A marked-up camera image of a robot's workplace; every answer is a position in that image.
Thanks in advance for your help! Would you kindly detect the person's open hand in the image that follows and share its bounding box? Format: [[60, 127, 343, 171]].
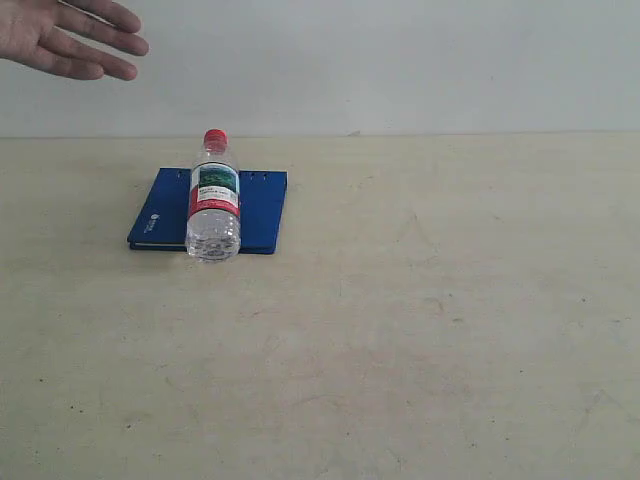
[[1, 0, 149, 81]]

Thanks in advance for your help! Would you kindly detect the clear water bottle red cap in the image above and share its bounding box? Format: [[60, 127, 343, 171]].
[[185, 129, 241, 262]]

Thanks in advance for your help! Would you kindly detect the blue ring binder notebook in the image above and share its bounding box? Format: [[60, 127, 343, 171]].
[[127, 168, 288, 255]]

